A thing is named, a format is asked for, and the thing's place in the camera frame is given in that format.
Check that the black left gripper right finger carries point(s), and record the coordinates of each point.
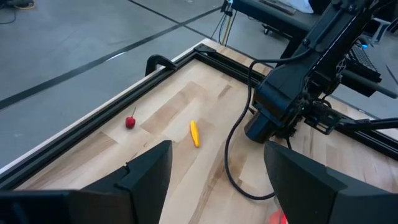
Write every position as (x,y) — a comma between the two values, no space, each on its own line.
(311,199)

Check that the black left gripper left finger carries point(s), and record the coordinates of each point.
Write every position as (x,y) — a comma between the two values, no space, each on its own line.
(140,193)

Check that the red toy strawberry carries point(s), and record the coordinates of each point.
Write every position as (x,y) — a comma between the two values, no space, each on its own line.
(277,217)

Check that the small red toy cherry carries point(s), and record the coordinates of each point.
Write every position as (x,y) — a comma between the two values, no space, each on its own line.
(130,123)

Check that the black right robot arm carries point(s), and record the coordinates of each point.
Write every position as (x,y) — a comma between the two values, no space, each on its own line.
(295,81)

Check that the small yellow toy banana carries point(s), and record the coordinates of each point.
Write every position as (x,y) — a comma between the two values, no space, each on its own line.
(195,133)

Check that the black stand pole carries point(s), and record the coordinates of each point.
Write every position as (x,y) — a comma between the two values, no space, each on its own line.
(373,85)

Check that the backlit black keyboard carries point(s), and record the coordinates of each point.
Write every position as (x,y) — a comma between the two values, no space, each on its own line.
(363,62)

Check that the black aluminium table frame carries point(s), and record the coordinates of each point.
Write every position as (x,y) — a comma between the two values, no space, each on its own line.
(93,123)

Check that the black frame clamp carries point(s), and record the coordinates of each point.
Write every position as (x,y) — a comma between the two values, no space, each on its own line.
(155,59)

